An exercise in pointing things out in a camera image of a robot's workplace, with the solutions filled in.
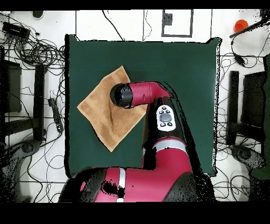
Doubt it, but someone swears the yellow terry towel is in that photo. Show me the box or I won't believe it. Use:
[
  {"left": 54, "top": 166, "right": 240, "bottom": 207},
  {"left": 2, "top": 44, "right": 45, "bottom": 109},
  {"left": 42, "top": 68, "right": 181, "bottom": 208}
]
[{"left": 76, "top": 65, "right": 148, "bottom": 153}]

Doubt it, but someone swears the black flat panel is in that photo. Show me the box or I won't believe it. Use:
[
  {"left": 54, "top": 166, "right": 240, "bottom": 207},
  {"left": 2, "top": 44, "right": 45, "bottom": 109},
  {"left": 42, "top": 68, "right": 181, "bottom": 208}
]
[
  {"left": 240, "top": 71, "right": 266, "bottom": 127},
  {"left": 0, "top": 46, "right": 22, "bottom": 114}
]

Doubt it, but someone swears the dark green table cloth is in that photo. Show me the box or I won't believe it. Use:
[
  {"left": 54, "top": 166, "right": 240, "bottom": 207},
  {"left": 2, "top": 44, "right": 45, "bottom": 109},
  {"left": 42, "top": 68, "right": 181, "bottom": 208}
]
[{"left": 64, "top": 33, "right": 222, "bottom": 179}]

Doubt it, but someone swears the black power strip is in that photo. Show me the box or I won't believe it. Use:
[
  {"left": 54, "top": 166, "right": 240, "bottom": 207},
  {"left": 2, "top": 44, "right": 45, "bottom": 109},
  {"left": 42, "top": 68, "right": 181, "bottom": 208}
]
[{"left": 47, "top": 97, "right": 64, "bottom": 133}]

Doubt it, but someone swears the black upright bar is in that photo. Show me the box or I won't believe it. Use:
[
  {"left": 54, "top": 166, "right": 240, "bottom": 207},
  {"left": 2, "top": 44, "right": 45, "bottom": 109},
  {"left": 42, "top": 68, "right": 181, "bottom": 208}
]
[
  {"left": 226, "top": 70, "right": 239, "bottom": 145},
  {"left": 32, "top": 64, "right": 46, "bottom": 142}
]

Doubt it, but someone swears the dark grey square plate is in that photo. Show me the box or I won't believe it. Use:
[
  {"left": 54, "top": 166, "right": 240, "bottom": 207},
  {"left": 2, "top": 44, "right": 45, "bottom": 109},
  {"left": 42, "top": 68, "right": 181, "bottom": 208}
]
[{"left": 162, "top": 13, "right": 173, "bottom": 26}]

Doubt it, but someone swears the black chair base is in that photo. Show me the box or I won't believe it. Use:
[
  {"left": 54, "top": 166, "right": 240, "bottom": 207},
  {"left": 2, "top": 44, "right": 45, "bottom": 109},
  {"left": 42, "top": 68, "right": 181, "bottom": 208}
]
[
  {"left": 229, "top": 144, "right": 267, "bottom": 170},
  {"left": 0, "top": 139, "right": 46, "bottom": 202}
]

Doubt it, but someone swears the black power adapter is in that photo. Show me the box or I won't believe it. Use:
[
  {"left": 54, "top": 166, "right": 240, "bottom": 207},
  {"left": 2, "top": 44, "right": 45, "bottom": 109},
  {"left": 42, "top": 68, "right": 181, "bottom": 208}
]
[{"left": 233, "top": 53, "right": 247, "bottom": 67}]

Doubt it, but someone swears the orange cup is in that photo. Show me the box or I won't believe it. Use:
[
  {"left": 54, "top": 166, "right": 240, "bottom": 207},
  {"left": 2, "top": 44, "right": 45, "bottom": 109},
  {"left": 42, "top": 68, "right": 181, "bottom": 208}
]
[{"left": 233, "top": 19, "right": 249, "bottom": 33}]

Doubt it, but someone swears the black rod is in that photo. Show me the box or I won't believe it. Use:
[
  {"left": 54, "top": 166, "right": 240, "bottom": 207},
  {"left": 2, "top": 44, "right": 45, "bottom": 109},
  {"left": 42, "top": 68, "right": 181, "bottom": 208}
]
[{"left": 229, "top": 20, "right": 270, "bottom": 39}]

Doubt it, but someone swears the black network box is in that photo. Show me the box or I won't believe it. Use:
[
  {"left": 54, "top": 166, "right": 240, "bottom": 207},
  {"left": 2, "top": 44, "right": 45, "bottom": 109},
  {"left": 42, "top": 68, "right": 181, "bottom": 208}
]
[{"left": 1, "top": 21, "right": 31, "bottom": 40}]

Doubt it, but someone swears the black cable tangle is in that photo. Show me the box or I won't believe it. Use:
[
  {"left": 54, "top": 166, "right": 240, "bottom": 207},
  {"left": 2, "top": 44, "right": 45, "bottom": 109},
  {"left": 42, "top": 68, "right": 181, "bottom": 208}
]
[{"left": 0, "top": 12, "right": 66, "bottom": 70}]

